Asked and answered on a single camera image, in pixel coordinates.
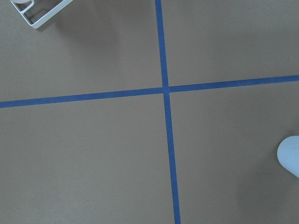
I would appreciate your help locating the light blue cup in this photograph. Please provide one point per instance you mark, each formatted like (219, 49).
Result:
(288, 154)

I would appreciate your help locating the white wire cup rack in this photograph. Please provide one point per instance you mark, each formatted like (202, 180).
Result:
(38, 12)

